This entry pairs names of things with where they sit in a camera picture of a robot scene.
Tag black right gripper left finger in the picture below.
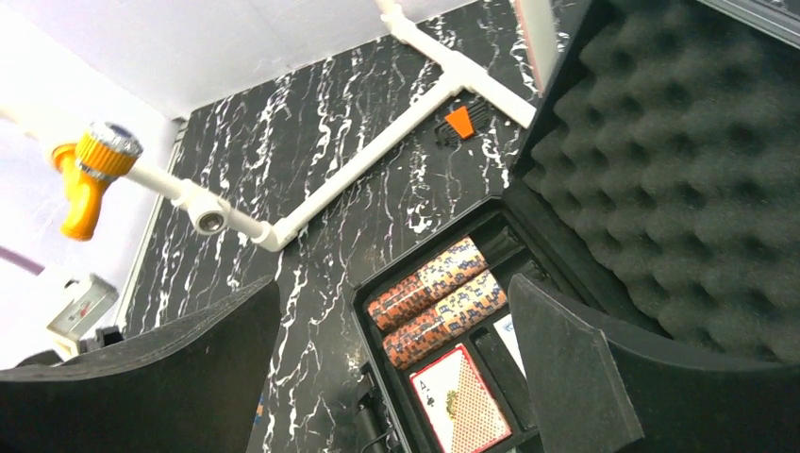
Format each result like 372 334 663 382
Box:
1 278 281 452

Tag orange black small clip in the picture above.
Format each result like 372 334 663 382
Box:
434 100 492 148

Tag red playing card deck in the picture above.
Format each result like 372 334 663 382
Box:
409 344 511 453

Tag white pvc pipe frame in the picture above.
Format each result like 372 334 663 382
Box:
0 0 539 254

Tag lower orange chip row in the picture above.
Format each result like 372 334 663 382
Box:
383 271 507 370

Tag blue playing card deck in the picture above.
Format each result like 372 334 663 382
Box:
493 313 526 377

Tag upper orange chip row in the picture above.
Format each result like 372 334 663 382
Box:
367 236 488 332

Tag orange chip row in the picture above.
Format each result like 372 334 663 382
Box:
367 236 488 332
383 271 507 370

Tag black plastic poker case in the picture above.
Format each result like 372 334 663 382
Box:
352 1 799 452

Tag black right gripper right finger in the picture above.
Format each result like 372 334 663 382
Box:
508 275 799 452

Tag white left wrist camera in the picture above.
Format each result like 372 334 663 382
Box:
46 274 119 341

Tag orange faucet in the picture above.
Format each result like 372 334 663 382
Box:
50 122 142 241

